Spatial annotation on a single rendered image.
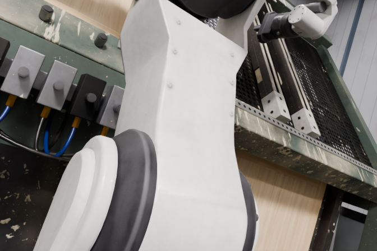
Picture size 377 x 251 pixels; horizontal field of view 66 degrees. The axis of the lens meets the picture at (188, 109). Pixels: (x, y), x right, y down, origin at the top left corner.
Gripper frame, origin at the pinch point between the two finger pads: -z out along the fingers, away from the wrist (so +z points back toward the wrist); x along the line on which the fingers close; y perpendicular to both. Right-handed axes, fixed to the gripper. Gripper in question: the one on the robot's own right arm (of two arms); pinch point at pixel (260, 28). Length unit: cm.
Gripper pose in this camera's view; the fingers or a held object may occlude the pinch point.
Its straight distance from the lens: 122.1
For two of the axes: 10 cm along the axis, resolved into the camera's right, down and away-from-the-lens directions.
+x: 3.9, -9.2, 0.2
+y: -8.0, -3.5, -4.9
